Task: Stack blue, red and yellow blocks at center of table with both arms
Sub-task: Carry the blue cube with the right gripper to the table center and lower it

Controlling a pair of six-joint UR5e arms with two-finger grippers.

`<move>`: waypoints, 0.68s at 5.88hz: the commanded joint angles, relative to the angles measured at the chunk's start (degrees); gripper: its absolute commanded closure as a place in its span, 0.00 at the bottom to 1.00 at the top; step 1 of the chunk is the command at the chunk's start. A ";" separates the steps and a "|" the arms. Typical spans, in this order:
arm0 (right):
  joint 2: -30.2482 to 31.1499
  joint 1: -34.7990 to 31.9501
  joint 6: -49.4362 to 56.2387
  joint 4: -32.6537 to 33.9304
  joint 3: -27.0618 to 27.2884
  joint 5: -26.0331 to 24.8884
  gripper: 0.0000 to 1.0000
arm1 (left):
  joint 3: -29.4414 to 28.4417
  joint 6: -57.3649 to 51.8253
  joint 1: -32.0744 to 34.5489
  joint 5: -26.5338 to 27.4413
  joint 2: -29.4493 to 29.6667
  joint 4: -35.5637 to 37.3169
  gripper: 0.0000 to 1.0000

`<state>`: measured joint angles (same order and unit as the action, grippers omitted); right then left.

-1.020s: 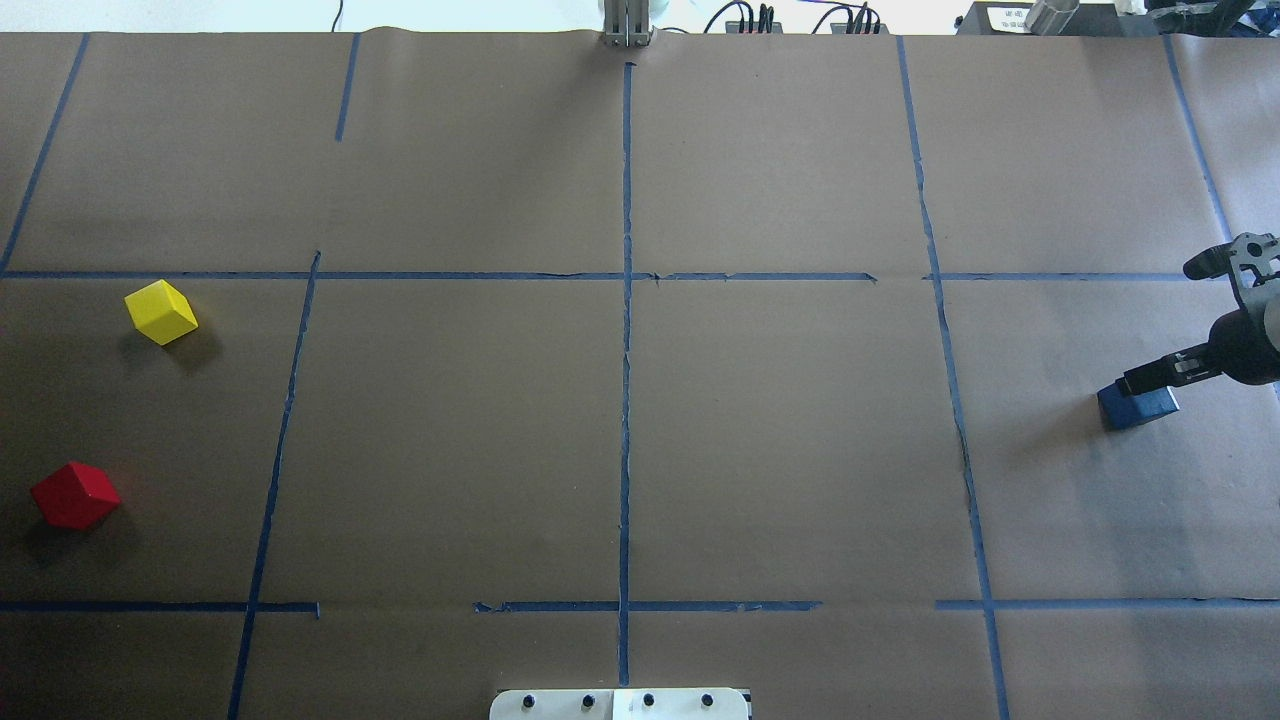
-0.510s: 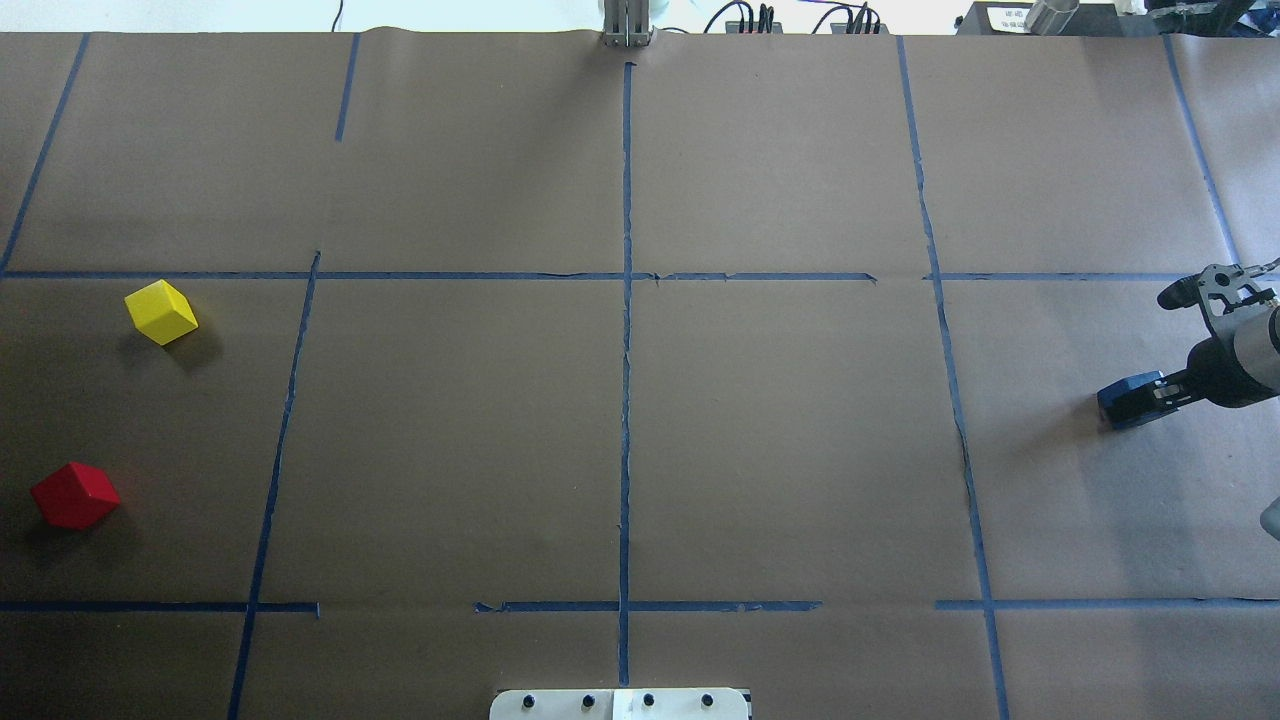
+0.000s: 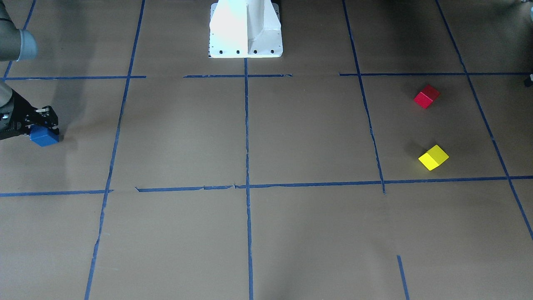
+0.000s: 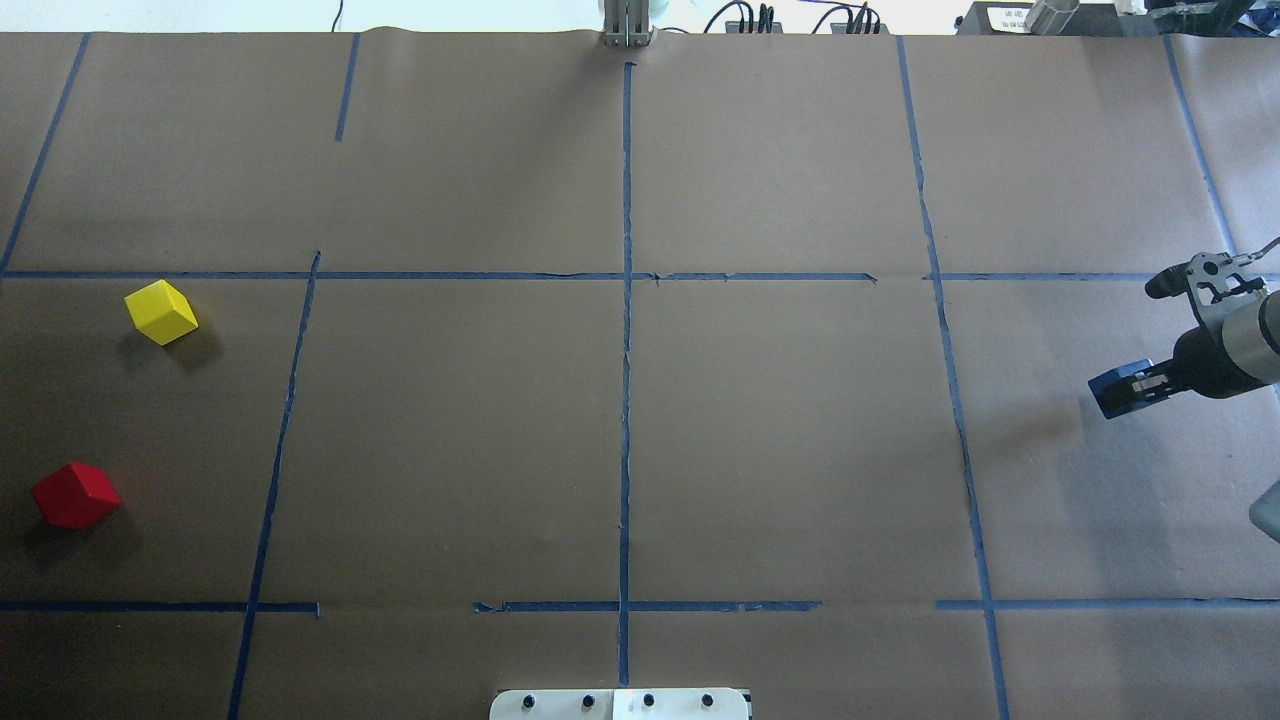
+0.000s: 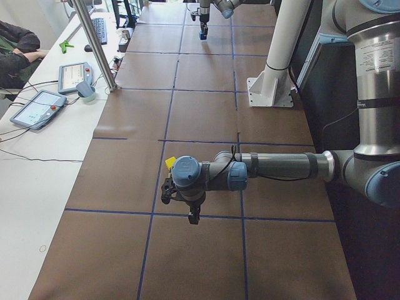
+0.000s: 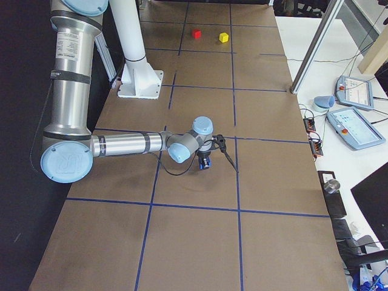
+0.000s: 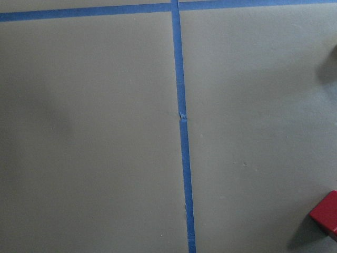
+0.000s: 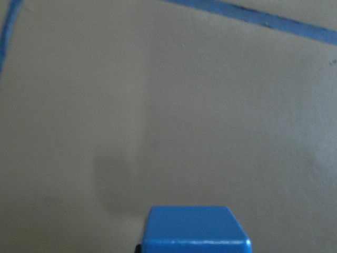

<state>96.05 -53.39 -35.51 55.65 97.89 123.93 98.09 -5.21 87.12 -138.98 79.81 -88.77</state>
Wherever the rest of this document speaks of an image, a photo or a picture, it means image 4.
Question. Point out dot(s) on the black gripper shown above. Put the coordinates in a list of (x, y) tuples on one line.
[(1203, 366)]

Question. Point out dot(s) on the yellow wooden block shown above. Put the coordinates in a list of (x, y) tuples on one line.
[(161, 313)]

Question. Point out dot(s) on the white camera post with base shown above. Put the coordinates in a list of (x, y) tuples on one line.
[(623, 703)]

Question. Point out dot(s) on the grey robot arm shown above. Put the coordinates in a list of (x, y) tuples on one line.
[(1232, 351)]

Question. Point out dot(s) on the orange black connector box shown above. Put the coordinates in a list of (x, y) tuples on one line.
[(744, 18), (861, 19)]

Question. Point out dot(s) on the silver metal cylinder weight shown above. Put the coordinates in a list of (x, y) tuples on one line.
[(1050, 17)]

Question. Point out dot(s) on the blue wooden block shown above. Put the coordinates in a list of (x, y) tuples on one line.
[(1112, 394)]

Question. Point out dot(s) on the red wooden block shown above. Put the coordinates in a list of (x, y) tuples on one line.
[(76, 496)]

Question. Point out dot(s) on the aluminium frame post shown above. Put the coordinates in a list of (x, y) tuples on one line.
[(626, 23)]

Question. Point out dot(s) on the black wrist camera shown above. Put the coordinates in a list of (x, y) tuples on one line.
[(1208, 279)]

